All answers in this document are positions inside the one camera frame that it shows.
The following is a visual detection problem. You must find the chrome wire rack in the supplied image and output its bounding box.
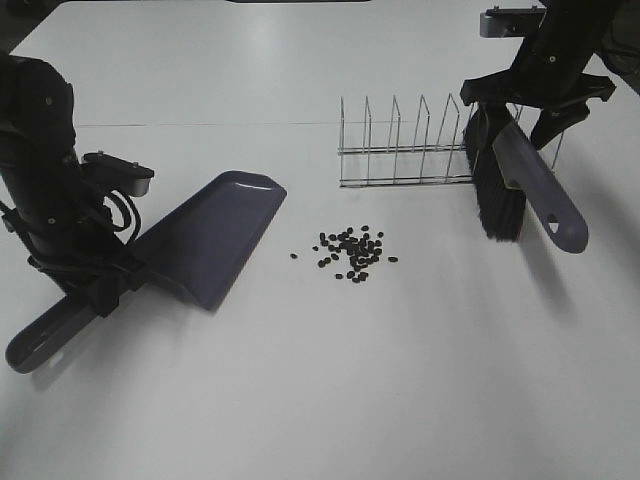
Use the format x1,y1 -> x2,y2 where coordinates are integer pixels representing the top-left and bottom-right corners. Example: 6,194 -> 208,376
337,93 -> 566,190

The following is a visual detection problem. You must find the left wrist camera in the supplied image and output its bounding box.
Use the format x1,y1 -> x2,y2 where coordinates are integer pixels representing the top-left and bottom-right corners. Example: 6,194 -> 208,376
81,151 -> 155,198

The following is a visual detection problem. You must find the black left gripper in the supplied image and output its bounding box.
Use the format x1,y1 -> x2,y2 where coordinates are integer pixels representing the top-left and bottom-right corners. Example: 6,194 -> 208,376
25,219 -> 145,317

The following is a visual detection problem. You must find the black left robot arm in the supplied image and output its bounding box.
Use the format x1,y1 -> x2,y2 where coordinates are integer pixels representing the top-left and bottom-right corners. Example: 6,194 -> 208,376
1,54 -> 154,316

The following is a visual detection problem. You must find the pile of coffee beans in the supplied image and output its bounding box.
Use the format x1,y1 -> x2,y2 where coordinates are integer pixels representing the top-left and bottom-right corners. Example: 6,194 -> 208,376
310,224 -> 400,284

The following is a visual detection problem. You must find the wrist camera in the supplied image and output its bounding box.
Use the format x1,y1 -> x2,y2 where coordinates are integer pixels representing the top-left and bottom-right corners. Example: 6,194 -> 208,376
479,6 -> 546,38
81,151 -> 155,198

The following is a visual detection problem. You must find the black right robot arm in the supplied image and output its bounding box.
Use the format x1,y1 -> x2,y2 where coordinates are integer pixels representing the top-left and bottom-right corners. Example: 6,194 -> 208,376
460,1 -> 621,149

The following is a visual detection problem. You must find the purple plastic dustpan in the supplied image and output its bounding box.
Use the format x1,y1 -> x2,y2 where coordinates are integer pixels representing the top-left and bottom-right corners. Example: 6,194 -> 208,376
3,171 -> 287,374

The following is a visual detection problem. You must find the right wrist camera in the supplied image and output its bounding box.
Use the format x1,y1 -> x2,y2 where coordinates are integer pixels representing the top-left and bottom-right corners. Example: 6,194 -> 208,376
479,6 -> 546,38

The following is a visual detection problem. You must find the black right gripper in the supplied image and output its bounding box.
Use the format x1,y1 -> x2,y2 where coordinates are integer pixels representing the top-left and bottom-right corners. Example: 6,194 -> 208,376
460,69 -> 616,150

